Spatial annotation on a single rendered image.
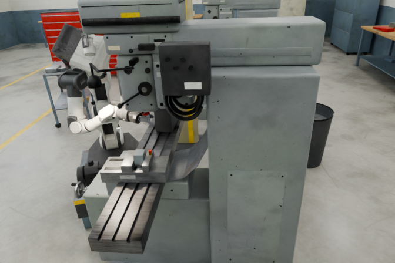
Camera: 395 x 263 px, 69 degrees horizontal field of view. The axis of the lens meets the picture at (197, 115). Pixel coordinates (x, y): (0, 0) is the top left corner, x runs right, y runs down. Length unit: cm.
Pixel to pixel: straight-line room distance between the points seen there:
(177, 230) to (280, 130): 95
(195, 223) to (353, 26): 726
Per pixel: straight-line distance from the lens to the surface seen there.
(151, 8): 137
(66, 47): 197
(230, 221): 175
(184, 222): 189
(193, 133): 366
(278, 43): 139
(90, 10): 147
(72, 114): 193
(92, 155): 274
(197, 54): 112
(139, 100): 154
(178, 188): 171
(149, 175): 155
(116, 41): 146
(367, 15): 851
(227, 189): 159
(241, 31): 137
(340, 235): 280
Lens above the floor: 195
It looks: 25 degrees down
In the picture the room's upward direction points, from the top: 3 degrees counter-clockwise
